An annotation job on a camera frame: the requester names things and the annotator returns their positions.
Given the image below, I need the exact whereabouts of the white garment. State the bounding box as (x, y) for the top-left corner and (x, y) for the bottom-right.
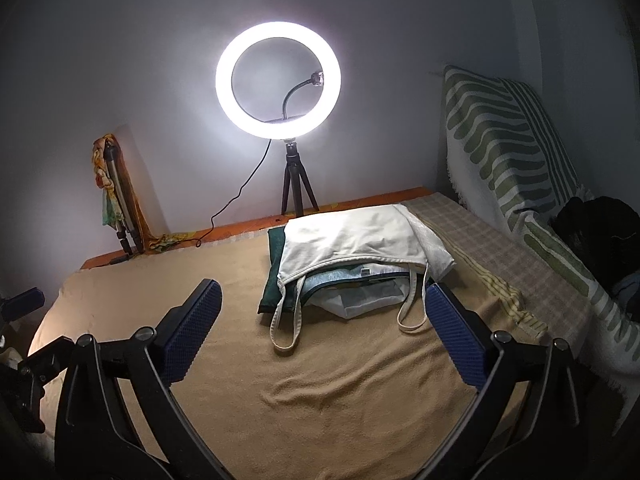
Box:
(278, 204), (454, 286)

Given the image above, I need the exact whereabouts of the checkered beige bedsheet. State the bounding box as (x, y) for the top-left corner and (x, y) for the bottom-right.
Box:
(403, 193), (591, 353)

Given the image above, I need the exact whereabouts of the dark green folded cloth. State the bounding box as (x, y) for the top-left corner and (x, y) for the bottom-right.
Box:
(257, 226), (296, 314)

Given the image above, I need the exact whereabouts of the tan bed blanket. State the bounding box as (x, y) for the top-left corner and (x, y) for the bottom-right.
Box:
(27, 231), (532, 480)

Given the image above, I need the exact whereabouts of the black folded tripod with scarf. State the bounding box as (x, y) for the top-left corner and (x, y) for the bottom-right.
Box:
(98, 138), (134, 264)

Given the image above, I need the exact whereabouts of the white canvas tote bag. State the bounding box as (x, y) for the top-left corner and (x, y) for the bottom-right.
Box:
(269, 252), (438, 353)

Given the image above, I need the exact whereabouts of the colourful patterned scarf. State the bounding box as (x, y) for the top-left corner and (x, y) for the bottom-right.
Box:
(91, 133), (194, 260)

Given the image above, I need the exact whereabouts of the black bag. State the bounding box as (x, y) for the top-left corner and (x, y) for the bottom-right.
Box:
(549, 196), (639, 322)

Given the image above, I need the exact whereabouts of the green striped white cushion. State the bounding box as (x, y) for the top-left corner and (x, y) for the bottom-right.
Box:
(442, 65), (639, 408)

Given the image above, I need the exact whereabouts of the black mini tripod stand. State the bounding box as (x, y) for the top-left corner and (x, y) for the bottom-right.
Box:
(281, 139), (320, 218)

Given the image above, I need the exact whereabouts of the black gooseneck phone holder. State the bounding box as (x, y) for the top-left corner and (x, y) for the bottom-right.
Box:
(282, 70), (327, 123)

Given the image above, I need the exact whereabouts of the black ring light cable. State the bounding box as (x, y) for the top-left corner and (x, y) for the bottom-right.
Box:
(193, 138), (274, 248)

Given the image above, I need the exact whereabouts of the white ring light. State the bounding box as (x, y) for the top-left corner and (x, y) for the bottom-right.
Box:
(215, 21), (342, 140)

